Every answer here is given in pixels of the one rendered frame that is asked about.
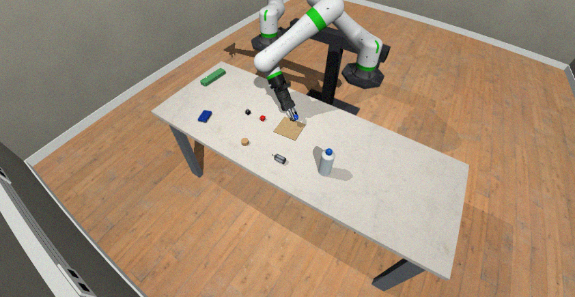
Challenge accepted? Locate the white plastic bottle with blue cap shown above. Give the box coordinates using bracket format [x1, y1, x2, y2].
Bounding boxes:
[318, 148, 335, 176]

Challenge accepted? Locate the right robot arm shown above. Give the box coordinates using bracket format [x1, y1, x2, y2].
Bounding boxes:
[259, 0, 285, 46]

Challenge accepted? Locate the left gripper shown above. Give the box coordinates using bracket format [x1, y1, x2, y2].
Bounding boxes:
[268, 74, 299, 119]

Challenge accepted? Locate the tan flat mat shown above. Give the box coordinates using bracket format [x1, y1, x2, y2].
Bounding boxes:
[273, 117, 305, 141]

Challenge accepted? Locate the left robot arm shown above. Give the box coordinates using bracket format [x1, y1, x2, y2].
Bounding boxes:
[253, 0, 382, 81]

